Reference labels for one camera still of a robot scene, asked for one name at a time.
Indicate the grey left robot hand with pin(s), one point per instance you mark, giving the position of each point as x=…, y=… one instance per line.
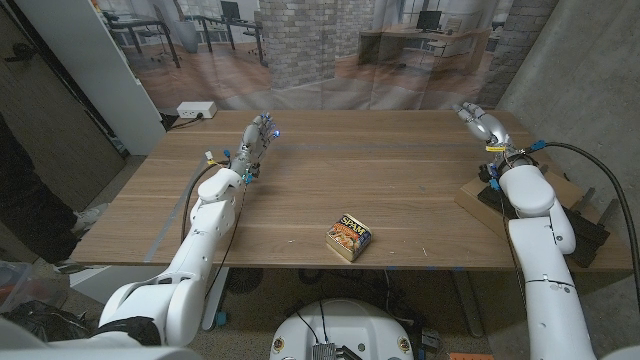
x=252, y=145

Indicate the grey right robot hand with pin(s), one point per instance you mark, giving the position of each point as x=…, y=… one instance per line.
x=487, y=127

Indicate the black router with antennas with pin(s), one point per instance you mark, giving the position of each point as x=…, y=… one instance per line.
x=587, y=235

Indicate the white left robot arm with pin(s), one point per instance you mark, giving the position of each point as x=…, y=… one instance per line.
x=200, y=250

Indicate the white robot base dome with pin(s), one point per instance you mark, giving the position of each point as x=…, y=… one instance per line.
x=345, y=325

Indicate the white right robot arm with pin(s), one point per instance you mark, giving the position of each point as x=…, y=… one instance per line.
x=545, y=260

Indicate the spam can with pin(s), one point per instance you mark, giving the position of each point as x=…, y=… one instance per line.
x=348, y=237

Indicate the white power strip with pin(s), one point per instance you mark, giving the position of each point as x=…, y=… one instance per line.
x=196, y=109

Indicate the white table leg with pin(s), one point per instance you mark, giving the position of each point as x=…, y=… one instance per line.
x=216, y=305

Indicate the white panel board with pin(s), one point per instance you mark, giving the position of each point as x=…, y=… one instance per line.
x=95, y=65

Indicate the grey table leg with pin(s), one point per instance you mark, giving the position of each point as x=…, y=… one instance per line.
x=469, y=305

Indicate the dark wooden door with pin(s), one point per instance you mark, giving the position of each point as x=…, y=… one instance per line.
x=45, y=135

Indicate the orange object on floor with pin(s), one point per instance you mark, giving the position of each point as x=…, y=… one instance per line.
x=470, y=356

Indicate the person in dark trousers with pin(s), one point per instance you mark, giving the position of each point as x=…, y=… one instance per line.
x=25, y=210

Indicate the white robot torso edge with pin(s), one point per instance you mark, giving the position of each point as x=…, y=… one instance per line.
x=100, y=354

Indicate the clear plastic bin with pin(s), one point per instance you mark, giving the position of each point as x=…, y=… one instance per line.
x=25, y=285

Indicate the black plastic bag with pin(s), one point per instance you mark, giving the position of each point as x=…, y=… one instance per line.
x=45, y=322

